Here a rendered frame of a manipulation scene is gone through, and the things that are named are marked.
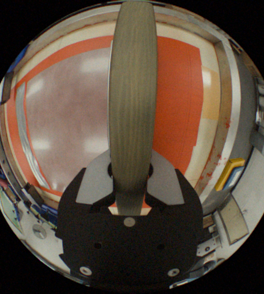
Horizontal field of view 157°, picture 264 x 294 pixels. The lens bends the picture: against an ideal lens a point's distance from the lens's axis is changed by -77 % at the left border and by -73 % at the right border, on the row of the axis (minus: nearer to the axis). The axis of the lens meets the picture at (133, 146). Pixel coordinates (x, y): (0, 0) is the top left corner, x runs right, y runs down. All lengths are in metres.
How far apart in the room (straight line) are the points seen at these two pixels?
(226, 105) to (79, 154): 0.30
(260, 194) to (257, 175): 0.60
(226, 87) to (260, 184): 3.31
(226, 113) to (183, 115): 0.10
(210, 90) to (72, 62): 0.25
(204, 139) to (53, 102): 0.30
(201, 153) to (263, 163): 3.19
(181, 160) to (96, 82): 0.21
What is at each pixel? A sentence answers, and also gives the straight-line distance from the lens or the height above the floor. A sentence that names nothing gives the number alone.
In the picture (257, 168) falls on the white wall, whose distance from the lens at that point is 3.44.
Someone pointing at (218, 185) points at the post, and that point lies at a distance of 0.43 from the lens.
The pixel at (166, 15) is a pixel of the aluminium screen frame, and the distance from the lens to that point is 0.23.
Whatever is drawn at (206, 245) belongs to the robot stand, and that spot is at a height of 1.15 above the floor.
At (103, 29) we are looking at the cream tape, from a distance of 0.23.
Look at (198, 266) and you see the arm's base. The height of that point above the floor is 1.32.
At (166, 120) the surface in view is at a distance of 0.17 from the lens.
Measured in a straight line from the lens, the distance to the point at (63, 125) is 0.21.
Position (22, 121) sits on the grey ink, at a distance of 0.33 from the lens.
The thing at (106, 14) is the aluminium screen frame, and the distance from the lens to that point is 0.23.
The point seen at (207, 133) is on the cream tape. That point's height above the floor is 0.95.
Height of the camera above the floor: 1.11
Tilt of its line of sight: 64 degrees down
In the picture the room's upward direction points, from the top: 179 degrees clockwise
